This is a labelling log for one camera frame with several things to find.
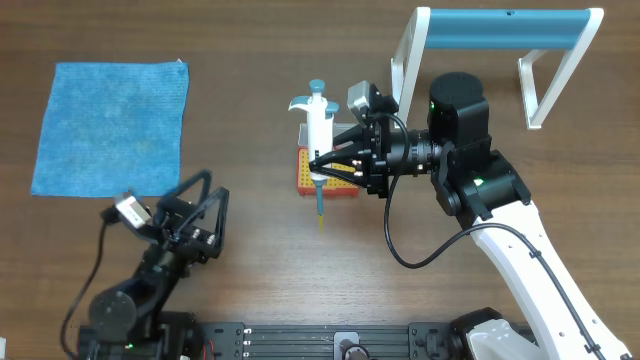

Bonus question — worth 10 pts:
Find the white and blue stand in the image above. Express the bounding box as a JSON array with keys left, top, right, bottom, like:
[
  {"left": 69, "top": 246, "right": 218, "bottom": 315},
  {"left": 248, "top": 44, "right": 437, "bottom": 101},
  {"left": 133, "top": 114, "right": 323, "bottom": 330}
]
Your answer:
[{"left": 390, "top": 6, "right": 605, "bottom": 131}]

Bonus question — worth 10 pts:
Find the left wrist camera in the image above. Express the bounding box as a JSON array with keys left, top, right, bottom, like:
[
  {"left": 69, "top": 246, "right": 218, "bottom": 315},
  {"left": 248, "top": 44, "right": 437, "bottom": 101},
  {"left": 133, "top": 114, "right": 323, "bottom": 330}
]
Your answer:
[{"left": 112, "top": 191, "right": 153, "bottom": 231}]

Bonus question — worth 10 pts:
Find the blue cloth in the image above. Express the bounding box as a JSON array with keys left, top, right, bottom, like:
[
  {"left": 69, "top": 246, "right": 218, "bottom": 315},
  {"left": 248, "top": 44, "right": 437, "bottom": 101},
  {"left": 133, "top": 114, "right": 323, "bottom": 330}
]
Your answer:
[{"left": 30, "top": 60, "right": 191, "bottom": 199}]

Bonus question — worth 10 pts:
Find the white pipette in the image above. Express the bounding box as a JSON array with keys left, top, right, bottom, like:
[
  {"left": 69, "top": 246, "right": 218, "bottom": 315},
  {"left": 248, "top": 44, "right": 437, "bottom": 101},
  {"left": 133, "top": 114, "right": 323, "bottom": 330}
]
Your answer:
[{"left": 287, "top": 78, "right": 341, "bottom": 234}]

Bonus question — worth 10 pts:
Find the red and yellow tip box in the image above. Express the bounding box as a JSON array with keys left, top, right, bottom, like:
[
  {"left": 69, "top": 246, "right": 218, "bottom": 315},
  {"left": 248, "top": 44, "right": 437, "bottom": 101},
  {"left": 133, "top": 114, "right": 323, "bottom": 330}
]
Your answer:
[{"left": 296, "top": 122, "right": 361, "bottom": 199}]

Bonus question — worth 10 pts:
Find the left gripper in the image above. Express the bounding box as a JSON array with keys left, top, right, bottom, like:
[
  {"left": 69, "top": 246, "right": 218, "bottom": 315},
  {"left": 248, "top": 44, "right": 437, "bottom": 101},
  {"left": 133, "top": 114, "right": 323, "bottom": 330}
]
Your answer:
[{"left": 154, "top": 168, "right": 231, "bottom": 265}]

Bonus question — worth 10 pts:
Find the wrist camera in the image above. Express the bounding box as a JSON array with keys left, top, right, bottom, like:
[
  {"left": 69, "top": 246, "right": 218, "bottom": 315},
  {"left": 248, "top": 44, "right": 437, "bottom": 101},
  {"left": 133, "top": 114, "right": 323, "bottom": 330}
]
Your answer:
[
  {"left": 346, "top": 80, "right": 374, "bottom": 126},
  {"left": 112, "top": 191, "right": 153, "bottom": 231}
]

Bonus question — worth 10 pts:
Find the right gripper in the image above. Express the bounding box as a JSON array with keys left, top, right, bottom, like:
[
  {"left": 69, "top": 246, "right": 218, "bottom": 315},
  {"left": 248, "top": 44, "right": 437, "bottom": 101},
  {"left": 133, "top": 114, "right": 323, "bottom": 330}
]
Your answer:
[{"left": 308, "top": 83, "right": 400, "bottom": 199}]

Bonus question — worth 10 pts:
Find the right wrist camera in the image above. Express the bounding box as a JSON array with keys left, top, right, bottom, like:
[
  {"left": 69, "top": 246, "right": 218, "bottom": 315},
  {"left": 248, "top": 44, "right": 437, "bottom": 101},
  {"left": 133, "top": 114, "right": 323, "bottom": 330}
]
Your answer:
[{"left": 346, "top": 80, "right": 374, "bottom": 126}]

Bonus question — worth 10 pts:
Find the mounting rail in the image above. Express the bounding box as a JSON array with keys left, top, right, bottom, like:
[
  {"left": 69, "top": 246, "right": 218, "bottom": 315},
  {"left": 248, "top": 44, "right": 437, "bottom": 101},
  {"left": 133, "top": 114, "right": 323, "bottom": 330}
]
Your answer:
[{"left": 77, "top": 321, "right": 461, "bottom": 360}]

